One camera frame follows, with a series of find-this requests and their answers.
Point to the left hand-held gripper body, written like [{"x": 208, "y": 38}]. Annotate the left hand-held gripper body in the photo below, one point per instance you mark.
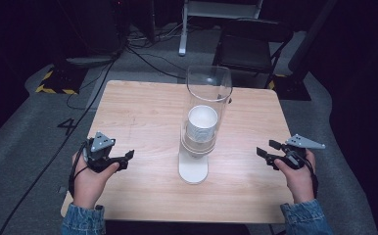
[{"x": 98, "y": 143}]

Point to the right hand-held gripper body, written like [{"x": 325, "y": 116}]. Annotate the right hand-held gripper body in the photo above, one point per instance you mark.
[{"x": 299, "y": 147}]

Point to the person's right hand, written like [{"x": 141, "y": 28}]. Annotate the person's right hand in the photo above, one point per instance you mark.
[{"x": 296, "y": 182}]

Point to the person's left hand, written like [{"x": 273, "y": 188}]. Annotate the person's left hand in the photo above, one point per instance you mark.
[{"x": 89, "y": 182}]

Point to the black yellow striped stand base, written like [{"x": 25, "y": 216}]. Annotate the black yellow striped stand base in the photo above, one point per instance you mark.
[
  {"x": 61, "y": 81},
  {"x": 291, "y": 88}
]

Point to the clear tube cup dispenser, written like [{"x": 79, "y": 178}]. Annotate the clear tube cup dispenser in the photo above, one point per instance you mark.
[{"x": 193, "y": 169}]

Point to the white paper cup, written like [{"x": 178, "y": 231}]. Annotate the white paper cup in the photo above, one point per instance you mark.
[{"x": 202, "y": 121}]

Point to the grey flat stand foot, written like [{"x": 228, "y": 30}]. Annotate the grey flat stand foot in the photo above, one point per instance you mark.
[{"x": 90, "y": 60}]

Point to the black folding chair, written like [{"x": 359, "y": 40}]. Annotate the black folding chair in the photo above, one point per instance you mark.
[{"x": 245, "y": 49}]

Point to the dark slanted pole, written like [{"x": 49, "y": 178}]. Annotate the dark slanted pole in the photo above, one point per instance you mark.
[{"x": 311, "y": 36}]

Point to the white metal stand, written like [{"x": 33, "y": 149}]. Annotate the white metal stand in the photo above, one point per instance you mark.
[{"x": 183, "y": 36}]

